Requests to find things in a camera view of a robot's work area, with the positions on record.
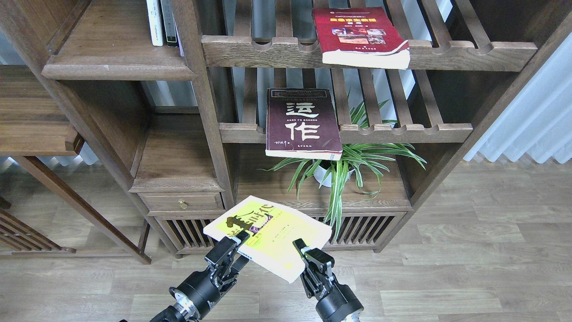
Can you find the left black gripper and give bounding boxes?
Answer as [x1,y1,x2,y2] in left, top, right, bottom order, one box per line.
[169,230,251,320]

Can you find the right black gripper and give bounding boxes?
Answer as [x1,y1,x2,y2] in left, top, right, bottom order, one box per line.
[293,238,364,322]

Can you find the brass drawer knob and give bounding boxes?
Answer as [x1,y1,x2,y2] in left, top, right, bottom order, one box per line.
[178,199,188,209]

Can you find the spider plant in white pot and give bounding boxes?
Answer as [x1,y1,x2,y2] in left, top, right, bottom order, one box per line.
[259,94,427,242]

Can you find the dark maroon book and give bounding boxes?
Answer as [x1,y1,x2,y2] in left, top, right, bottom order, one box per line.
[265,88,343,161]

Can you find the dark wooden bookshelf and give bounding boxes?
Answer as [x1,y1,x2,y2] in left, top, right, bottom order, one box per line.
[1,0,571,254]

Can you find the pale purple upright book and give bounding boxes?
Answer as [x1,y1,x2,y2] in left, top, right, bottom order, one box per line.
[174,22,185,57]

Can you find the red cover book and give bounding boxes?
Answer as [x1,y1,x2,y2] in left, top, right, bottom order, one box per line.
[312,7,411,69]

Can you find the wooden side furniture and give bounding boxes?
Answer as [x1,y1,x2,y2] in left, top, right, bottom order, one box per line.
[0,65,85,256]

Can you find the dark spine upright book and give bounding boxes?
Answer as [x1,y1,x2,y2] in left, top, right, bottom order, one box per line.
[160,0,179,47]

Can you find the white curtain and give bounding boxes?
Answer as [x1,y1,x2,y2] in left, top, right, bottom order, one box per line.
[464,35,572,163]

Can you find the white spine upright book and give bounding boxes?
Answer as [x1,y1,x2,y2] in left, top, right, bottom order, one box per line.
[146,0,164,47]

